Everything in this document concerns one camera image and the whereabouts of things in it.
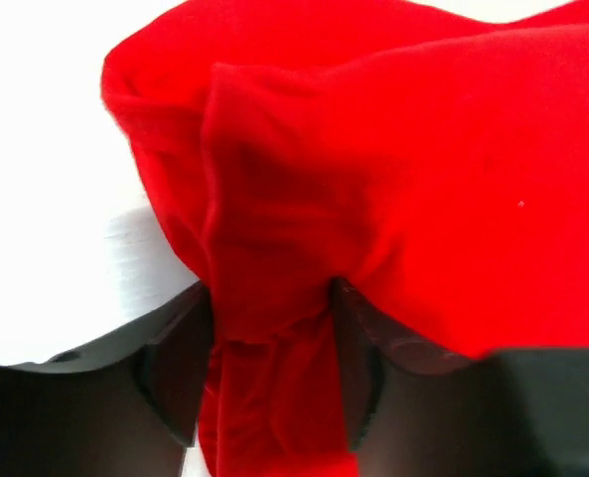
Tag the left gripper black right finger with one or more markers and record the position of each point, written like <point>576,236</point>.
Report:
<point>414,408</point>

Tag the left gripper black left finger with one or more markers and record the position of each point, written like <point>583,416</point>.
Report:
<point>125,404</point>

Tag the red t shirt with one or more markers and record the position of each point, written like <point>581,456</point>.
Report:
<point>438,163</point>

